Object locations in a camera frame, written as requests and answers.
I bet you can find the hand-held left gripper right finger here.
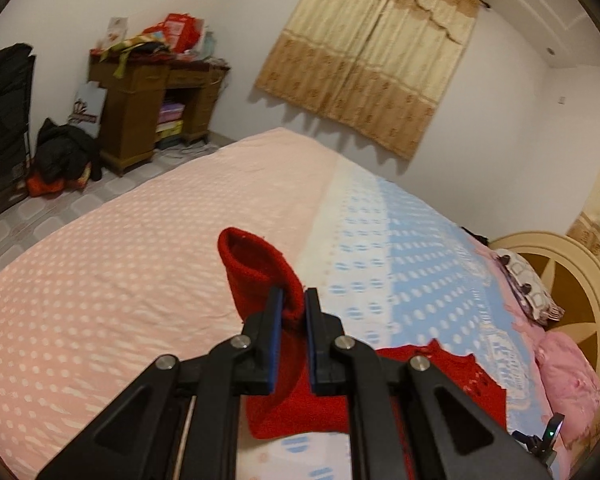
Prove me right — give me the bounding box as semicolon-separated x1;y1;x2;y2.
304;287;553;480

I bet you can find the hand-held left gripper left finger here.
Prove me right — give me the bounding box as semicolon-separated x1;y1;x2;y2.
35;287;285;480

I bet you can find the red knitted sweater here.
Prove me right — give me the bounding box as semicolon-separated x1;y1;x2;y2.
217;227;509;480

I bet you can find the pink pillow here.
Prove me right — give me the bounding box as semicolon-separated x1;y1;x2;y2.
537;331;600;448

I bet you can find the pink bed sheet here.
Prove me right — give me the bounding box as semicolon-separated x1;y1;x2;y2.
460;230;571;461

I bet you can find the cream wooden headboard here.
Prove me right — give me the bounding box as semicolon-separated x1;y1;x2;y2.
490;230;600;441

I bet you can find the patterned pillow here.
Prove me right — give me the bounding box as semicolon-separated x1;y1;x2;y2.
495;247;565;326

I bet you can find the pink and blue dotted blanket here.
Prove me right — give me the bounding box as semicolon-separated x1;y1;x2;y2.
0;127;600;480

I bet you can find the stack of flat boxes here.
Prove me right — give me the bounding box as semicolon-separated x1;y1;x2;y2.
154;101;187;152

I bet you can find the brown wooden desk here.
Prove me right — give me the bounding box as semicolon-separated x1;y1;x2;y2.
87;52;232;177

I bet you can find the red floor cloth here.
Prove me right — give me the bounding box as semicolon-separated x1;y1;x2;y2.
26;167;93;198

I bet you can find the black jacket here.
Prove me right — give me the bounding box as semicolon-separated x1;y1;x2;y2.
34;117;103;183

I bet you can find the white paper bag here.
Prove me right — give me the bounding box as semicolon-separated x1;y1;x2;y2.
66;80;107;138

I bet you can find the red gift bag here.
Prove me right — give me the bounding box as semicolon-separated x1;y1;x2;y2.
157;12;206;54

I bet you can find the white greeting card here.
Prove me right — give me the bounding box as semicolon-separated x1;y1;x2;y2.
97;16;131;51

